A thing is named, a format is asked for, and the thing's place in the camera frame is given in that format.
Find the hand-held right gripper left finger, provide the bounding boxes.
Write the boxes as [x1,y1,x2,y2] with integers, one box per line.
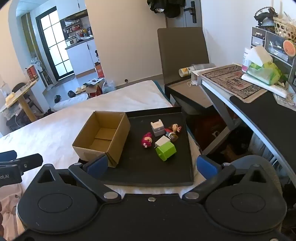
[35,154,122,202]

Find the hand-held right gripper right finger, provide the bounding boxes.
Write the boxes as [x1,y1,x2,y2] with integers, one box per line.
[182,155,270,202]

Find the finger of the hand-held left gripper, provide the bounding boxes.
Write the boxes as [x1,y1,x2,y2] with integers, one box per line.
[0,150,18,162]
[13,153,43,173]

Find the brown cardboard box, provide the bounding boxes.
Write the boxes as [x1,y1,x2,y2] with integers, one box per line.
[72,111,131,168]

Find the green hexagonal container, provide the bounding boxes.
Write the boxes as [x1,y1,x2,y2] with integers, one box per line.
[155,141,177,162]

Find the black square tray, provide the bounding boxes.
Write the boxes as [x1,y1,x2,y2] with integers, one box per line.
[79,107,195,187]

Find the red-haired doll figure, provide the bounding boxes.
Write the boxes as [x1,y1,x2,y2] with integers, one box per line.
[165,123,183,142]

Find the white plug charger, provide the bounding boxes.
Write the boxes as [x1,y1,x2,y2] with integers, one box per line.
[154,136,171,148]

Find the pink hooded toy figure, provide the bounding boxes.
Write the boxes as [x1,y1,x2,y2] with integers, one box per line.
[142,132,154,149]

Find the brown box under desk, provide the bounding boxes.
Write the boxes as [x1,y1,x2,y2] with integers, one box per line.
[191,111,233,152]

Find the white bed blanket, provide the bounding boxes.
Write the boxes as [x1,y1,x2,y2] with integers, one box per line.
[0,80,206,194]

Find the wooden table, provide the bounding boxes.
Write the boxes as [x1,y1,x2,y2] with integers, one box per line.
[0,78,40,124]

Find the grey and white stool toy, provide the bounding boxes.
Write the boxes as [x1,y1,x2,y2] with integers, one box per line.
[150,119,165,137]

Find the dark chair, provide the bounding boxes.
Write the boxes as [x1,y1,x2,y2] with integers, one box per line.
[11,82,34,103]

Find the white desk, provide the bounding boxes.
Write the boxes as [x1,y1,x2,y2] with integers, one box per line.
[191,64,296,194]

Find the black side table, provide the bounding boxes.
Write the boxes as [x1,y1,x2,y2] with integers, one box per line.
[165,80,222,114]

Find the black desk mat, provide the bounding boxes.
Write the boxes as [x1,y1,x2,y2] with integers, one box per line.
[230,90,296,182]

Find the open cardboard carton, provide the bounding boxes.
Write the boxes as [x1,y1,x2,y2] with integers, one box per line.
[83,78,105,98]

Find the clear plastic bag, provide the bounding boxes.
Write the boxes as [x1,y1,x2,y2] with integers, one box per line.
[102,80,117,93]

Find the red box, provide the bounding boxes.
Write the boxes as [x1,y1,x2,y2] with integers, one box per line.
[26,65,39,81]

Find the patterned printed mat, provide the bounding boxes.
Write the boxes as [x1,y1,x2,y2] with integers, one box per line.
[198,65,269,103]

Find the orange-red carton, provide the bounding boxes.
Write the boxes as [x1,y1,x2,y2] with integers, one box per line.
[94,62,105,78]

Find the stacked paper cups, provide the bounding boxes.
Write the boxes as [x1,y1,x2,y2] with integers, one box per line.
[179,64,210,77]

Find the white flat box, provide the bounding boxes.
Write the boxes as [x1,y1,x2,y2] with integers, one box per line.
[241,73,290,98]

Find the white kitchen cabinet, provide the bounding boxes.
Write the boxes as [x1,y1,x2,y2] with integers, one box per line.
[65,37,100,76]

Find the white bottle with pink label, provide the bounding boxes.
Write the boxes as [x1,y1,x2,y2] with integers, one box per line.
[241,47,253,74]

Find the green tissue pack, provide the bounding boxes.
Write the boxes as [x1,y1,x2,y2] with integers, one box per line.
[246,46,289,85]

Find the grey chair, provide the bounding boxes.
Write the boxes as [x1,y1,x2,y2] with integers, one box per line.
[157,27,216,87]

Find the black framed glass door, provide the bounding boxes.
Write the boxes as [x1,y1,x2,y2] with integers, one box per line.
[36,7,76,82]

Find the cluttered kitchen shelf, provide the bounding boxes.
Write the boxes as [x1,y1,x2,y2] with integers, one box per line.
[60,13,94,48]

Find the grey drawer organizer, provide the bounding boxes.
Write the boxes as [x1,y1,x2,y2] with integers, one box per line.
[251,26,296,87]

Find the round orange slice decoration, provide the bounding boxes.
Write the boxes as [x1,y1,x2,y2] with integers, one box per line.
[282,39,296,57]

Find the woven bamboo basket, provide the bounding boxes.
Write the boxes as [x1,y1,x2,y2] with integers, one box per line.
[272,16,296,44]

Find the black hanging clothing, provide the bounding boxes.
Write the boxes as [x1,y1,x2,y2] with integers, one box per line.
[147,0,187,19]

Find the black door handle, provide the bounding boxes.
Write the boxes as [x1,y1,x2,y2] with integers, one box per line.
[184,0,197,23]

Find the black wire ornament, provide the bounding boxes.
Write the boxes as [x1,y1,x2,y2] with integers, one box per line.
[254,6,278,26]

